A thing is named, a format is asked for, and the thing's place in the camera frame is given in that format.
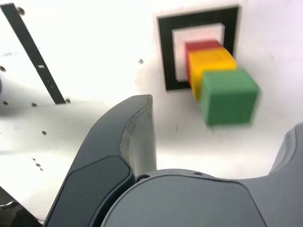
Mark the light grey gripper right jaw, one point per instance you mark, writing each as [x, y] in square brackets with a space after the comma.
[189, 201]

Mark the red cube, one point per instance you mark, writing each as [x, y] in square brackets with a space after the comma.
[201, 45]

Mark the black tape square outline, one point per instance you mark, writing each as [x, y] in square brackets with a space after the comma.
[165, 47]

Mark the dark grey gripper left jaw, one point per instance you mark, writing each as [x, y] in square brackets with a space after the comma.
[94, 165]

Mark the yellow cube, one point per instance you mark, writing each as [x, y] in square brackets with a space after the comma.
[213, 60]

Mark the green cube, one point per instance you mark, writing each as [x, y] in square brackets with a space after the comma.
[229, 99]

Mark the black tape strip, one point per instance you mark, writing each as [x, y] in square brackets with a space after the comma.
[30, 47]

